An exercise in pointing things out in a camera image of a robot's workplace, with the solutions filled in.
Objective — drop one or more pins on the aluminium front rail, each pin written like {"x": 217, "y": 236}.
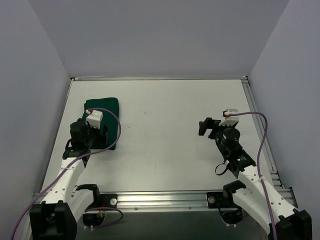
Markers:
{"x": 87, "y": 196}

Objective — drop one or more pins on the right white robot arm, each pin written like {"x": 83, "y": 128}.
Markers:
{"x": 251, "y": 192}

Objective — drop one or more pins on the aluminium rail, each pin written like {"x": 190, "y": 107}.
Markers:
{"x": 87, "y": 196}
{"x": 266, "y": 159}

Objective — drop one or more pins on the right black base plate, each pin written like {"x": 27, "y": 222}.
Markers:
{"x": 216, "y": 199}

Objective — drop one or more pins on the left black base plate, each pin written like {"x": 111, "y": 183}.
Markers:
{"x": 109, "y": 200}

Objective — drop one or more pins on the aluminium right side rail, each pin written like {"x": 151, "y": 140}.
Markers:
{"x": 266, "y": 159}

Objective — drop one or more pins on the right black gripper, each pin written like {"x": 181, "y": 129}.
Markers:
{"x": 213, "y": 128}

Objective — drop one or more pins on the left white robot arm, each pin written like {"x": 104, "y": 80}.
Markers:
{"x": 53, "y": 219}

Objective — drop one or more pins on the green surgical cloth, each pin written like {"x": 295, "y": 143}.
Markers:
{"x": 108, "y": 132}

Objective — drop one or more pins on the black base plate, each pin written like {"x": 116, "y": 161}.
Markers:
{"x": 109, "y": 200}
{"x": 216, "y": 199}

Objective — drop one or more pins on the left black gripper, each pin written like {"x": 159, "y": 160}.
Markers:
{"x": 102, "y": 135}

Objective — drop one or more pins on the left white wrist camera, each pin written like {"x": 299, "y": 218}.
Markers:
{"x": 94, "y": 118}

